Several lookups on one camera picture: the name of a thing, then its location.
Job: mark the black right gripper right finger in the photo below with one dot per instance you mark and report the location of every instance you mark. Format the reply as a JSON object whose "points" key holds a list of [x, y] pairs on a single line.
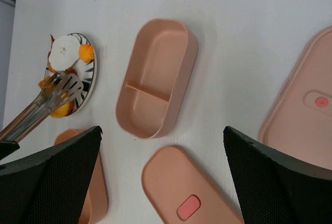
{"points": [[273, 187]]}

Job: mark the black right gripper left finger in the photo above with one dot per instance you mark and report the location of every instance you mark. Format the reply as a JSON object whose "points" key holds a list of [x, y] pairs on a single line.
{"points": [[50, 186]]}

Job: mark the orange round dumpling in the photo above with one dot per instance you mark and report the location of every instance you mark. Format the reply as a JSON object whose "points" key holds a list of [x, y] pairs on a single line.
{"points": [[63, 110]]}

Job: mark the metal serving tongs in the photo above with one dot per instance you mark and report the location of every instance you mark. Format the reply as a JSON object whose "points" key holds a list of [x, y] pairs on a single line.
{"points": [[59, 89]]}

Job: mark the orange fish shaped food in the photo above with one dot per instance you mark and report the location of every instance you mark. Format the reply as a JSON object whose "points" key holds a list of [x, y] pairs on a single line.
{"points": [[86, 53]]}

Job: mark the pink divided lunch box tray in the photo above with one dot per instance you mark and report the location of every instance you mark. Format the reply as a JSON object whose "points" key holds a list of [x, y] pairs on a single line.
{"points": [[157, 76]]}

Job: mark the pink lunch box lid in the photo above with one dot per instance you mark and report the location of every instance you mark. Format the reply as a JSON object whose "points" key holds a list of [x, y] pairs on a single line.
{"points": [[181, 193]]}

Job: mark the light pink inner lid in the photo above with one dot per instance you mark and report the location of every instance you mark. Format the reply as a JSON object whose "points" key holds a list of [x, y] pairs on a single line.
{"points": [[299, 122]]}

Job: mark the blue striped white plate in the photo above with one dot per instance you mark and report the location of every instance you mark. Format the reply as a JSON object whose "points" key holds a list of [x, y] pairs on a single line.
{"points": [[86, 72]]}

